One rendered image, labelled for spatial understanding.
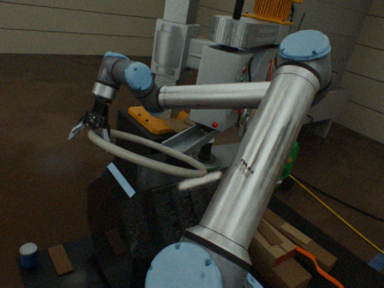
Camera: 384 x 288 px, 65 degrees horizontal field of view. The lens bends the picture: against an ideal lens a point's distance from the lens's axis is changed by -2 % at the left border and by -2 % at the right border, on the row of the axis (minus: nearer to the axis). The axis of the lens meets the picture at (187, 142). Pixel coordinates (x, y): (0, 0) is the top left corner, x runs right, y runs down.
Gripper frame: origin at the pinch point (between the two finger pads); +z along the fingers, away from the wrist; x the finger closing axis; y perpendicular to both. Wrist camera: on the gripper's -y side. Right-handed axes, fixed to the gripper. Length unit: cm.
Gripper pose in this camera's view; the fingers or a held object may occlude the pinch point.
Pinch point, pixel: (87, 146)
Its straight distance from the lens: 124.3
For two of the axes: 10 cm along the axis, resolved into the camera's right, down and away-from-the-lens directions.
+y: 1.2, 1.4, -9.8
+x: 9.3, 3.3, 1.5
